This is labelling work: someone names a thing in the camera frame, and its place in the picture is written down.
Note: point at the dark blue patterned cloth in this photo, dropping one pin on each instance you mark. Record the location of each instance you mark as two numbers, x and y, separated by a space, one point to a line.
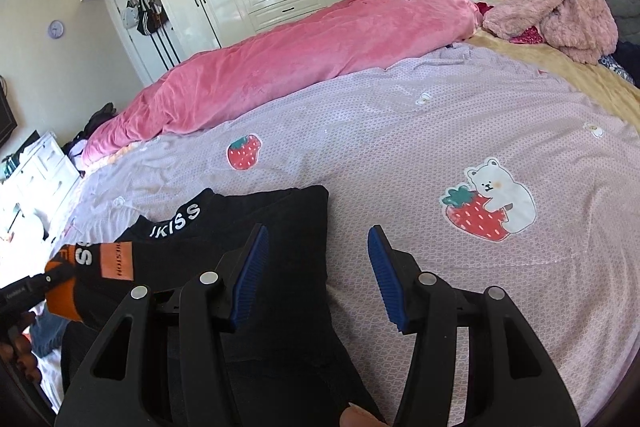
622 59

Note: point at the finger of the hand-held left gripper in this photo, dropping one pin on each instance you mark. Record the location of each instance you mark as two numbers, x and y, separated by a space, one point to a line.
59 276

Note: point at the lilac strawberry print bedsheet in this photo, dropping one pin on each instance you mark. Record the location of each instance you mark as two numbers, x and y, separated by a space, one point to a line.
450 132

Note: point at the red patterned cloth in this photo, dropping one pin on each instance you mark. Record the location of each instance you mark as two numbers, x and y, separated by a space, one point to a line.
525 37

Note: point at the black garment with orange print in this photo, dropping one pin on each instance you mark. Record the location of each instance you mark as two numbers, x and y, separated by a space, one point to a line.
280 227

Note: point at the pink fluffy blanket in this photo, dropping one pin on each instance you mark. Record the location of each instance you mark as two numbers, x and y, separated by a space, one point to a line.
560 14

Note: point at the hanging bags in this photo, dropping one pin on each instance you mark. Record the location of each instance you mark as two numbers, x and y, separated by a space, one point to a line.
145 12

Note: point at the white dresser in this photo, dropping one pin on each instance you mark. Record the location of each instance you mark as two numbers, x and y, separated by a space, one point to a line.
35 187

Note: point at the black television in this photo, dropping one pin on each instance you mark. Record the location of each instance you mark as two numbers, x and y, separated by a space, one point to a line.
5 112

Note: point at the dark clothes pile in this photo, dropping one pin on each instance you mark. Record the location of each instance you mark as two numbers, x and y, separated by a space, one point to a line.
97 122

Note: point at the person's left hand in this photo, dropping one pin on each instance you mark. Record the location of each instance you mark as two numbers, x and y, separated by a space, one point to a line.
22 352

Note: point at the pink plush quilt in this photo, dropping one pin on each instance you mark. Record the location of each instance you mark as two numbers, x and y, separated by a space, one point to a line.
300 52

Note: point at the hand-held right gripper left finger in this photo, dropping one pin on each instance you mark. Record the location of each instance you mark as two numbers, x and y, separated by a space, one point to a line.
247 279

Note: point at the round wall clock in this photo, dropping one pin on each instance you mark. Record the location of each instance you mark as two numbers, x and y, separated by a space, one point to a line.
56 28

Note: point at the white door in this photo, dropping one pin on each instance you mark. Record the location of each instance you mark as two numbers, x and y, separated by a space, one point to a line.
145 52

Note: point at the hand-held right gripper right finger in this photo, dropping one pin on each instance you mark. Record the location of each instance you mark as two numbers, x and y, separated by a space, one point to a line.
386 279

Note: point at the person's right hand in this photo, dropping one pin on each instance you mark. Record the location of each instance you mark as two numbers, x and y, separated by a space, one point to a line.
361 417

